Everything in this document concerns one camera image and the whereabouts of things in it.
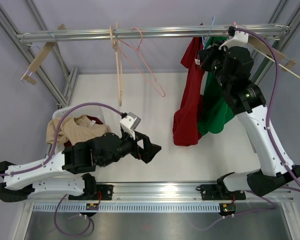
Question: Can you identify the blue wire hanger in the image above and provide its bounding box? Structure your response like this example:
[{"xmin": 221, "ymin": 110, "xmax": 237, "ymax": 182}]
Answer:
[{"xmin": 201, "ymin": 15, "xmax": 216, "ymax": 49}]

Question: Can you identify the red t shirt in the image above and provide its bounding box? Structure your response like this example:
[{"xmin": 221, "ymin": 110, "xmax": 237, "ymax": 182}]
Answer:
[{"xmin": 172, "ymin": 37, "xmax": 205, "ymax": 147}]

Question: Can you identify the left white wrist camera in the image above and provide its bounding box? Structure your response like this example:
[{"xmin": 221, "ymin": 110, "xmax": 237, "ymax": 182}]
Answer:
[{"xmin": 119, "ymin": 112, "xmax": 141, "ymax": 140}]

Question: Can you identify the aluminium frame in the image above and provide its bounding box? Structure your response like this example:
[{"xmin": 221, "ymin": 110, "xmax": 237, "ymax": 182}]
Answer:
[{"xmin": 0, "ymin": 0, "xmax": 300, "ymax": 240}]

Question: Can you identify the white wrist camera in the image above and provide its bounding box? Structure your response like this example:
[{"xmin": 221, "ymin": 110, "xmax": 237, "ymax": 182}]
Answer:
[
  {"xmin": 219, "ymin": 30, "xmax": 249, "ymax": 50},
  {"xmin": 119, "ymin": 112, "xmax": 141, "ymax": 140}
]

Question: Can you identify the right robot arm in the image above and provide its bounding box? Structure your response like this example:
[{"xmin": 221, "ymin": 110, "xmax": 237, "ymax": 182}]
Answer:
[{"xmin": 198, "ymin": 45, "xmax": 300, "ymax": 199}]

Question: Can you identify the right cardboard tube hanger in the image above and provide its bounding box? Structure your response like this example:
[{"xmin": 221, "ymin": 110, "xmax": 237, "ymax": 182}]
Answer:
[{"xmin": 247, "ymin": 35, "xmax": 297, "ymax": 72}]

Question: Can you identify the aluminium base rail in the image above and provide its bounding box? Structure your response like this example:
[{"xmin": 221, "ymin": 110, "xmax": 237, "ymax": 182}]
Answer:
[{"xmin": 22, "ymin": 181, "xmax": 295, "ymax": 202}]

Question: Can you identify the maroon t shirt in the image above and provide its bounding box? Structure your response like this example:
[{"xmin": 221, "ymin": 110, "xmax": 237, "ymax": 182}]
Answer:
[{"xmin": 63, "ymin": 115, "xmax": 105, "ymax": 151}]

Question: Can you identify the white plastic laundry basket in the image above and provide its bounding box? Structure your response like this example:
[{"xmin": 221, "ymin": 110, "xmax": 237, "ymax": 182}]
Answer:
[{"xmin": 46, "ymin": 106, "xmax": 112, "ymax": 153}]

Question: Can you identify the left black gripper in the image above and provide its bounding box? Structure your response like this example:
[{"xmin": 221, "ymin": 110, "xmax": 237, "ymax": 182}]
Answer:
[{"xmin": 100, "ymin": 129, "xmax": 161, "ymax": 168}]

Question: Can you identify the beige wooden hanger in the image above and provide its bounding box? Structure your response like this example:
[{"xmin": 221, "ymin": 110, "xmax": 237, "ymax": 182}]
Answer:
[{"xmin": 109, "ymin": 22, "xmax": 123, "ymax": 107}]

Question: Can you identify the beige t shirt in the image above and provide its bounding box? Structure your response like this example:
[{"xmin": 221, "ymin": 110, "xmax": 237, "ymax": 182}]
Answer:
[{"xmin": 45, "ymin": 114, "xmax": 112, "ymax": 146}]

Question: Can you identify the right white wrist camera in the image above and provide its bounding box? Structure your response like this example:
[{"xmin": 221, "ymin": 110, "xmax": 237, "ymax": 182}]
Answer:
[{"xmin": 219, "ymin": 30, "xmax": 249, "ymax": 50}]

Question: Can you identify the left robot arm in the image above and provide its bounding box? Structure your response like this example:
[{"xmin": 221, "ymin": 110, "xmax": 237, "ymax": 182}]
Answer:
[{"xmin": 0, "ymin": 132, "xmax": 162, "ymax": 203}]

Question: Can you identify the pink wire hanger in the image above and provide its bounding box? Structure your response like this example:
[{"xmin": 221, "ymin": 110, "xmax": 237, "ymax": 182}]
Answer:
[{"xmin": 119, "ymin": 27, "xmax": 166, "ymax": 98}]

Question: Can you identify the silver clothes rail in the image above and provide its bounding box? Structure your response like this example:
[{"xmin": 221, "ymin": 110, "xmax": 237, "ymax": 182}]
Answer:
[{"xmin": 16, "ymin": 23, "xmax": 291, "ymax": 42}]

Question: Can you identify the white slotted cable duct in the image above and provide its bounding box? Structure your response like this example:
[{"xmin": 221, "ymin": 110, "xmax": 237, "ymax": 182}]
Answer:
[{"xmin": 32, "ymin": 202, "xmax": 221, "ymax": 213}]

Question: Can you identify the green t shirt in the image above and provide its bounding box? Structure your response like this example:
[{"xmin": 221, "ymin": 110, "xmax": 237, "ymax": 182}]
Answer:
[{"xmin": 197, "ymin": 36, "xmax": 236, "ymax": 137}]

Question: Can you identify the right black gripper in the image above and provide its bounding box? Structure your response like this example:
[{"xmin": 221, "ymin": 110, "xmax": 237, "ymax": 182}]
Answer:
[{"xmin": 199, "ymin": 40, "xmax": 232, "ymax": 92}]

